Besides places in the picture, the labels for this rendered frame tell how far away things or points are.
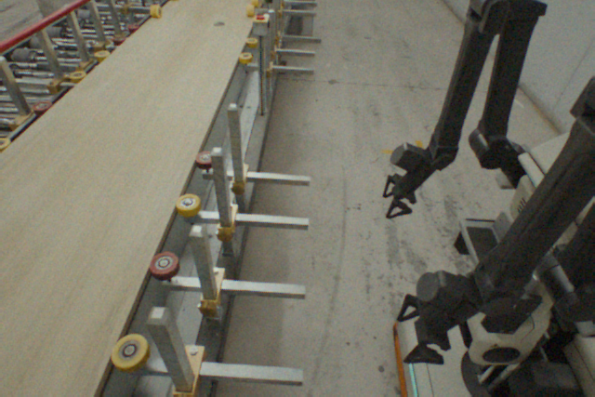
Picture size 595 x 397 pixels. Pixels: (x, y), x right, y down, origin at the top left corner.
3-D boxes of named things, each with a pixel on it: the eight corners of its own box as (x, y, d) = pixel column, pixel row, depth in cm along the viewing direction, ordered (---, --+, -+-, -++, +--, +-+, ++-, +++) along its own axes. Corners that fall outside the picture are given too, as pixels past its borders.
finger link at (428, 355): (394, 368, 75) (427, 350, 70) (390, 335, 81) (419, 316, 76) (419, 377, 77) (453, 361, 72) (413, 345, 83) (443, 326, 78)
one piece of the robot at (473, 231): (492, 253, 116) (522, 205, 102) (529, 338, 95) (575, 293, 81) (442, 249, 116) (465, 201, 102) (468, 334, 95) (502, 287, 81)
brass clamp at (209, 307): (228, 277, 118) (226, 268, 114) (218, 317, 107) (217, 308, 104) (208, 276, 118) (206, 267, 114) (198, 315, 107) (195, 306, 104)
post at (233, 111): (245, 203, 156) (239, 102, 124) (244, 209, 153) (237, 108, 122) (237, 203, 156) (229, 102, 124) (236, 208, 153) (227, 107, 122)
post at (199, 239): (223, 321, 122) (205, 223, 90) (220, 331, 119) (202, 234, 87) (212, 320, 122) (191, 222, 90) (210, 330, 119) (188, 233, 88)
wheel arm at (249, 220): (308, 225, 132) (309, 217, 129) (307, 232, 129) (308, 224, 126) (187, 217, 132) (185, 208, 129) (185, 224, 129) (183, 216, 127)
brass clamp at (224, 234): (240, 214, 134) (239, 205, 131) (233, 243, 124) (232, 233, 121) (223, 213, 134) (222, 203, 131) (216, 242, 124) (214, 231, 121)
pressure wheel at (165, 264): (157, 298, 109) (149, 276, 101) (156, 276, 114) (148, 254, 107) (185, 292, 111) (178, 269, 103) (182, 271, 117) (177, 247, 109)
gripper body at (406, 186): (395, 197, 106) (412, 180, 102) (390, 176, 114) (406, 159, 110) (413, 206, 108) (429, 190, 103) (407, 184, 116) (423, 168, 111)
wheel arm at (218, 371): (301, 374, 95) (302, 367, 92) (301, 388, 92) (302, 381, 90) (135, 362, 95) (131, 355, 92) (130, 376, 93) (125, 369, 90)
